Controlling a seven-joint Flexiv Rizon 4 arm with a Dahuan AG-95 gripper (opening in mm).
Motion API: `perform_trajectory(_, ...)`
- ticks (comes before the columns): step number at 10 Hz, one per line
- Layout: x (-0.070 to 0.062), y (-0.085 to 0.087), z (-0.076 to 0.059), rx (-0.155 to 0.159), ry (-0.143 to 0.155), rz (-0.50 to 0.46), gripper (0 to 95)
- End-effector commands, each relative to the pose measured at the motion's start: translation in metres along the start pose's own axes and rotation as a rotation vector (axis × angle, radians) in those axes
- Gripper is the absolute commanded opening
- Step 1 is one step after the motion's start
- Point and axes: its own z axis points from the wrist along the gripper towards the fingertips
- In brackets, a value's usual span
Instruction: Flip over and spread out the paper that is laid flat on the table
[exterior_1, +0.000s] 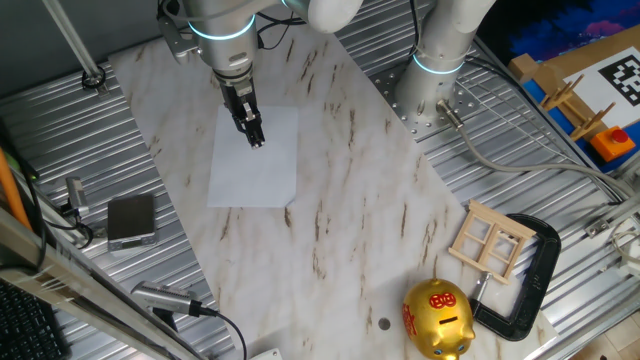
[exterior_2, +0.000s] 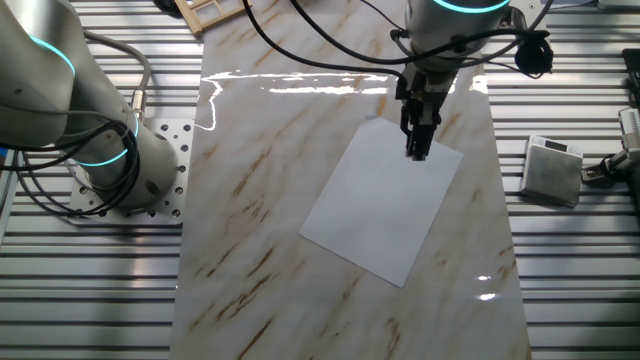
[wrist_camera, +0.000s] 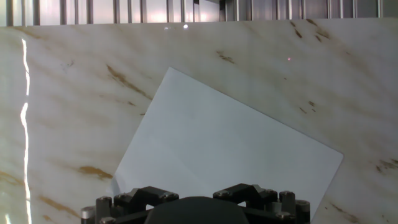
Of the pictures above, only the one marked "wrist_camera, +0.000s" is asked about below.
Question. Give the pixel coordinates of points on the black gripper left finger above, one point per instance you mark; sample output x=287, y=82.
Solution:
x=136, y=197

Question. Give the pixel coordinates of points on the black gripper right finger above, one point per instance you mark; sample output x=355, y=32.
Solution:
x=267, y=199

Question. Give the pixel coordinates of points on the white paper sheet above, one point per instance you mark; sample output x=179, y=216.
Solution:
x=224, y=143

